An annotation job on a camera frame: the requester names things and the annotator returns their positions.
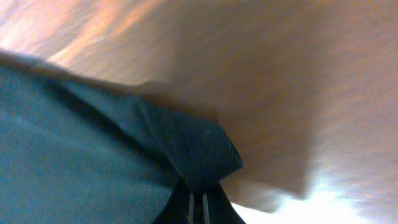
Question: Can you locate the plain black t-shirt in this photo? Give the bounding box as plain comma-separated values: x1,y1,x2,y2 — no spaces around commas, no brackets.
1,54,243,223

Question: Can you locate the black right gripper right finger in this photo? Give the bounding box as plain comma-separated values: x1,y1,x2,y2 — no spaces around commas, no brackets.
202,184,245,224

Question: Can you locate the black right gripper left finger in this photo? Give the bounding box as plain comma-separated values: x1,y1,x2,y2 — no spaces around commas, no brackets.
153,179,194,224

